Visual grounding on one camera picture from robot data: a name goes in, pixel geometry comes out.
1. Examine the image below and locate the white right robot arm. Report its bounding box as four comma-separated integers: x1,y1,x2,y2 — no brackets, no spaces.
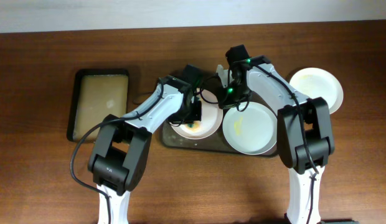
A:
217,45,335,223

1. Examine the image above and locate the light grey plate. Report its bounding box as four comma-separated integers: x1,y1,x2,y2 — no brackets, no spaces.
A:
222,102,277,156

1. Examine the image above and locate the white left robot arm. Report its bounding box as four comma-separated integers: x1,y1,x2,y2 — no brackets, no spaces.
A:
88,65,203,223

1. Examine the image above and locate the black tray with soapy water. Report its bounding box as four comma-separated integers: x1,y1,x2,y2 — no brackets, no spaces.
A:
66,68,129,142

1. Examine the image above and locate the dark brown serving tray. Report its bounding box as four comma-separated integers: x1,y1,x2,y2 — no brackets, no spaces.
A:
160,95,278,157

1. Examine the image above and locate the pink plate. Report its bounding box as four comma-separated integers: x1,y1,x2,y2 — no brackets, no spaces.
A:
171,95,224,140

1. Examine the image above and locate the cream white plate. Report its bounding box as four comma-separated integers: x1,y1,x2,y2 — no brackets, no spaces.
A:
289,67,344,114

